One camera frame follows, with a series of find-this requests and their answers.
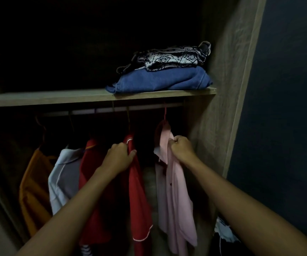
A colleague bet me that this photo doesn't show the person's right hand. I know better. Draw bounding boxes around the person's right hand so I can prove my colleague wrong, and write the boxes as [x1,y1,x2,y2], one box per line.
[168,135,201,166]

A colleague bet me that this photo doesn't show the person's left hand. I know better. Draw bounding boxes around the person's left hand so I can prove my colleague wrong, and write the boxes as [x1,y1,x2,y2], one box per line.
[99,142,137,179]

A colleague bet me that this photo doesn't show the red polo shirt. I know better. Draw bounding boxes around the red polo shirt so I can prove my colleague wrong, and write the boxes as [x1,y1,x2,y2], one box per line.
[123,133,154,256]

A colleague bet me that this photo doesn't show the pink polo shirt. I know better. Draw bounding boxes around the pink polo shirt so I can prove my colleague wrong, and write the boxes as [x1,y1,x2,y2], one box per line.
[153,120,198,256]

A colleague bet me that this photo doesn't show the blue jeans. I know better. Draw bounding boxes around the blue jeans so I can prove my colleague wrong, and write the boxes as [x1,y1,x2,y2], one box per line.
[105,66,213,94]

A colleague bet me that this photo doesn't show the orange shirt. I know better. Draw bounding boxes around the orange shirt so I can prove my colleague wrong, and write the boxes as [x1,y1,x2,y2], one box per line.
[19,148,57,238]

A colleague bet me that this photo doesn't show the black white patterned clothes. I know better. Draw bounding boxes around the black white patterned clothes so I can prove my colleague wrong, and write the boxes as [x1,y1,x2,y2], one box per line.
[116,41,212,75]

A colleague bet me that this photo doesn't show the person's right forearm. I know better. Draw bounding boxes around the person's right forearm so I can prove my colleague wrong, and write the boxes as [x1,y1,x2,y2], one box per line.
[189,157,307,256]

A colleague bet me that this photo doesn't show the person's left forearm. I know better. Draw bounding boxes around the person's left forearm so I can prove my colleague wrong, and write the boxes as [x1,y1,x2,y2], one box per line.
[16,169,116,256]

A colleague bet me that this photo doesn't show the white plastic bag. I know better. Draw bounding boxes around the white plastic bag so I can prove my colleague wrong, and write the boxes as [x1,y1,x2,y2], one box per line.
[214,217,240,243]

